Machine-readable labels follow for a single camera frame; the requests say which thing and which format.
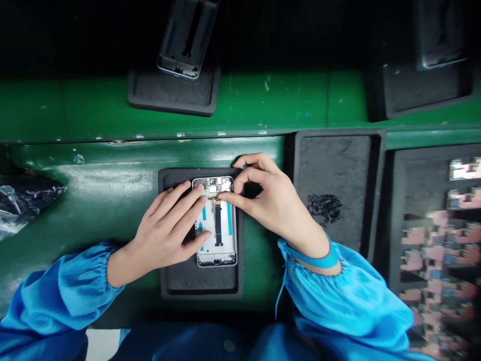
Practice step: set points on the person's right hand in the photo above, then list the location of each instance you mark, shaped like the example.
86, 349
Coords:
280, 205

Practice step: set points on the person's left hand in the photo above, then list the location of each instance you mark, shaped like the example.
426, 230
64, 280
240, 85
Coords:
161, 233

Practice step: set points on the pile of small black parts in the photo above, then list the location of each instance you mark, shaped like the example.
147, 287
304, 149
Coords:
325, 208

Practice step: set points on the person's body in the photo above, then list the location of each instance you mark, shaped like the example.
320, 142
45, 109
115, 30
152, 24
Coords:
195, 342

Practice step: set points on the clear plastic bag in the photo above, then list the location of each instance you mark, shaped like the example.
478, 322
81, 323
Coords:
26, 205

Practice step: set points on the black foam tray with slots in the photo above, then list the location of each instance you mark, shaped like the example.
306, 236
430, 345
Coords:
417, 180

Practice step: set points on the green conveyor belt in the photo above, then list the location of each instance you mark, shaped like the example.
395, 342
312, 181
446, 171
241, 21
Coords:
94, 109

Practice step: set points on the open phone with silver rim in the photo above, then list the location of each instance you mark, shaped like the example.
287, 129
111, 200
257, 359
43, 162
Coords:
188, 37

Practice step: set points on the dark open phone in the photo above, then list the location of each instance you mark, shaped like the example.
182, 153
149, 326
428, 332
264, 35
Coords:
441, 34

